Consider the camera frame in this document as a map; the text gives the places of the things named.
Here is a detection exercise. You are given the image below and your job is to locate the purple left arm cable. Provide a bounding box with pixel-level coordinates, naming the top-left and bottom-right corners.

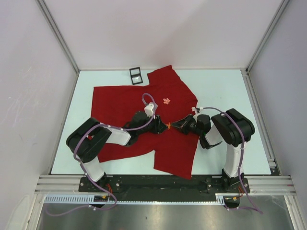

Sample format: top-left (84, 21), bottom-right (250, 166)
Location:
top-left (45, 92), bottom-right (156, 216)

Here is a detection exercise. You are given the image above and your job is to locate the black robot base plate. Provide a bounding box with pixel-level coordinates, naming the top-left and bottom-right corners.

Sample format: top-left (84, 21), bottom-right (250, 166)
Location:
top-left (78, 175), bottom-right (250, 207)

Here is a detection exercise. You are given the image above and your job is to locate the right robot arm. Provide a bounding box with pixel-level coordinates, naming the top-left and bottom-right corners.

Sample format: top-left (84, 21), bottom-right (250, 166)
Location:
top-left (171, 107), bottom-right (255, 192)

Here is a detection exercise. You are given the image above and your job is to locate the white leaf print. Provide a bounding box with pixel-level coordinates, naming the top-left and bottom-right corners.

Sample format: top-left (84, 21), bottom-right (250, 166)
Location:
top-left (163, 98), bottom-right (171, 104)

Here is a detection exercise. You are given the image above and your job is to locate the red t-shirt garment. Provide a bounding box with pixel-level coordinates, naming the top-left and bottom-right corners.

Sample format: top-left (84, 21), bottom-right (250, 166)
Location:
top-left (91, 66), bottom-right (199, 180)

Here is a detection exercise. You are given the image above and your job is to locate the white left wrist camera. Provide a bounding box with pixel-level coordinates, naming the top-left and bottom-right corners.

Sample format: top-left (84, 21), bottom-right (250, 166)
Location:
top-left (144, 102), bottom-right (157, 117)

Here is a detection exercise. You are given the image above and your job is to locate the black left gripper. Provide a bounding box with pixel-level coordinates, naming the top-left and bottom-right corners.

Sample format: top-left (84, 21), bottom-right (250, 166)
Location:
top-left (137, 112), bottom-right (168, 136)

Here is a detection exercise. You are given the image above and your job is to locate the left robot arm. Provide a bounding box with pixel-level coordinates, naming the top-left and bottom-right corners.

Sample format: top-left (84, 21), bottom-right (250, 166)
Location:
top-left (66, 111), bottom-right (167, 192)

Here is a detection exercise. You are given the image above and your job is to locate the grey slotted cable duct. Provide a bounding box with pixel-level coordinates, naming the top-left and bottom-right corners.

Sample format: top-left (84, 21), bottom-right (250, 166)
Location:
top-left (44, 194), bottom-right (240, 205)

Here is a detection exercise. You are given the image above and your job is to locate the small black open box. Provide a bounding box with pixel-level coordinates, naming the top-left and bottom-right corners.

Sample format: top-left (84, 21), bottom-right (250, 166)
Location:
top-left (129, 67), bottom-right (143, 85)

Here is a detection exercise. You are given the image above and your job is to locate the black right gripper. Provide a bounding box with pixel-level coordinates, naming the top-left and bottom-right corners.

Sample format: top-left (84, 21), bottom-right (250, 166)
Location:
top-left (170, 114), bottom-right (202, 136)

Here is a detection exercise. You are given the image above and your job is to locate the aluminium frame rail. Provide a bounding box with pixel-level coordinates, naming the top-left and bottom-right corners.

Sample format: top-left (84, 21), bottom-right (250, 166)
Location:
top-left (35, 175), bottom-right (296, 196)

